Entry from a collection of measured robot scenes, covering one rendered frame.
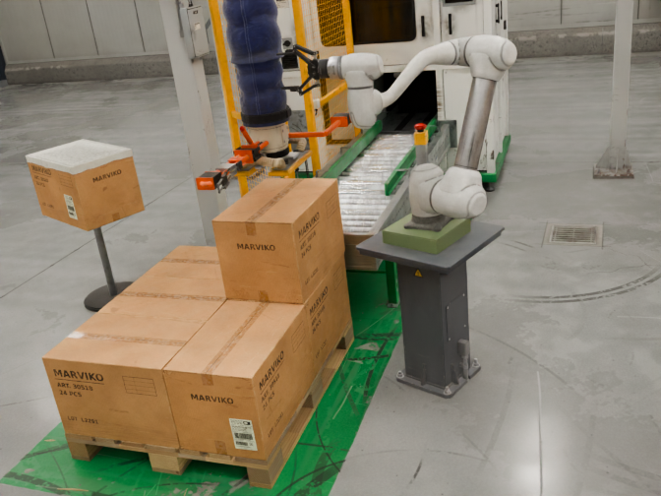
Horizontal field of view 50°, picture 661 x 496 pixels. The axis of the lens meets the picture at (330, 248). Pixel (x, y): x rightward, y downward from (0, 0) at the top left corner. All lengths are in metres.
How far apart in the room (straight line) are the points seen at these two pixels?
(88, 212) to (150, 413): 1.67
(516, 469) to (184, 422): 1.37
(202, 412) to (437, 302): 1.15
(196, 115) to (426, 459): 2.67
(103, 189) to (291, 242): 1.67
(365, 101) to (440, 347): 1.24
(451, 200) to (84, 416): 1.85
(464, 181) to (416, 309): 0.71
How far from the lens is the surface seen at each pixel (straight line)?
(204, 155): 4.81
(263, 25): 3.17
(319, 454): 3.25
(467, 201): 2.99
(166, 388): 3.04
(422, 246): 3.16
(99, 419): 3.36
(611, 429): 3.38
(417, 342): 3.49
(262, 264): 3.25
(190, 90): 4.73
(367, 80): 2.83
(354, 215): 4.29
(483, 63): 3.05
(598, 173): 6.36
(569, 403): 3.51
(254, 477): 3.12
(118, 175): 4.53
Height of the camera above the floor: 2.04
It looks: 23 degrees down
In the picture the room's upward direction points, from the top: 7 degrees counter-clockwise
